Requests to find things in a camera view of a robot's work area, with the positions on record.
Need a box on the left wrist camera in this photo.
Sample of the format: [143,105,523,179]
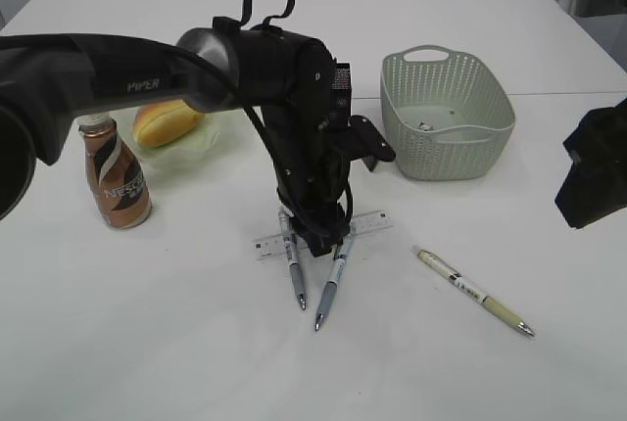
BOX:
[347,115,396,172]

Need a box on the pale green glass plate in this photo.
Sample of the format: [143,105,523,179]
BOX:
[112,107,219,169]

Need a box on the brown coffee drink bottle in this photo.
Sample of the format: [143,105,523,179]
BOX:
[77,113,152,229]

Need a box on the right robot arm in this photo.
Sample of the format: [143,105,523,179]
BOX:
[555,101,626,229]

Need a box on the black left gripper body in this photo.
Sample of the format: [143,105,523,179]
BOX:
[266,107,351,240]

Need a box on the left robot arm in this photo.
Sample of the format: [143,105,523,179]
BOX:
[1,17,353,255]

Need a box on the grey grip pen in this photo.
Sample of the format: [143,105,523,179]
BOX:
[278,209,307,310]

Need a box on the clear plastic ruler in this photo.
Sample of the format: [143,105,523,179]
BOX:
[253,210,393,261]

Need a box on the blue grey pen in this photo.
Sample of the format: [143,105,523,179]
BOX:
[314,235,355,332]

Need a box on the yellow bread loaf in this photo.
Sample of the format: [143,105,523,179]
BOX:
[132,100,205,149]

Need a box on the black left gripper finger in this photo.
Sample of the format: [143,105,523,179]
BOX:
[306,227,350,257]

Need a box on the pale green plastic basket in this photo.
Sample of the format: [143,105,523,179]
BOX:
[379,45,516,181]

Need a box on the paper ball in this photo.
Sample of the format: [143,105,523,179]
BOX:
[417,122,434,132]

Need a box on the black mesh pen holder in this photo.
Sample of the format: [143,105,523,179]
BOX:
[329,63,352,129]

